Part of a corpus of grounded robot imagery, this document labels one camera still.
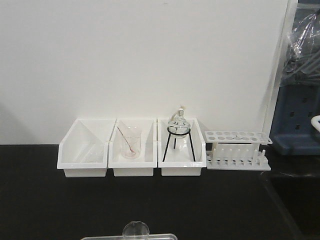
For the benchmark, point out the white storage bin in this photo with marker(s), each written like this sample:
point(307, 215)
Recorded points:
point(183, 156)
point(144, 165)
point(83, 152)

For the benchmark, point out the dark blue drying rack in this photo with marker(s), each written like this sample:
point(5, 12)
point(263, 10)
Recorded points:
point(291, 132)

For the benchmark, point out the white storage bin right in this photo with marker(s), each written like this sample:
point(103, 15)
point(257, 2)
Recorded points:
point(183, 156)

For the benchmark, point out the glass stirring rod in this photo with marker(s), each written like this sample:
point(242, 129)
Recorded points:
point(129, 146)

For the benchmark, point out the white test tube rack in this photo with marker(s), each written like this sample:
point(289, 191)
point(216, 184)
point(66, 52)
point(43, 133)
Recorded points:
point(237, 150)

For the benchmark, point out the black wire tripod stand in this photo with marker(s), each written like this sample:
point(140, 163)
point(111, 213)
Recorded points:
point(176, 135)

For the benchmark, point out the silver metal tray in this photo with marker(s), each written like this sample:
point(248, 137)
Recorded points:
point(163, 236)

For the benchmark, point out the clear plastic bag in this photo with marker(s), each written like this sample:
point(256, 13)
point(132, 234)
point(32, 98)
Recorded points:
point(302, 64)

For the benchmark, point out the black sink basin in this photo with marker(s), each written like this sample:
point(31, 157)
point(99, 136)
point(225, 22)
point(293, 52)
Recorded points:
point(297, 197)

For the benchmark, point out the glass beaker in bin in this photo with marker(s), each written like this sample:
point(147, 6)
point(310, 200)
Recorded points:
point(134, 137)

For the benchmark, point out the glass alcohol lamp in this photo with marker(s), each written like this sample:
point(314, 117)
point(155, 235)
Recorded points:
point(178, 123)

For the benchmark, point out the white storage bin left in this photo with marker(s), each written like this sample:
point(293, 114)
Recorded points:
point(83, 152)

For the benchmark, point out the clear glass beaker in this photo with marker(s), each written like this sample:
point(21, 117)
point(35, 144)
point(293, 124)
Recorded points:
point(136, 230)

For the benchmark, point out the white storage bin middle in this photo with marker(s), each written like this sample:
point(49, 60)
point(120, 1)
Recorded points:
point(144, 165)

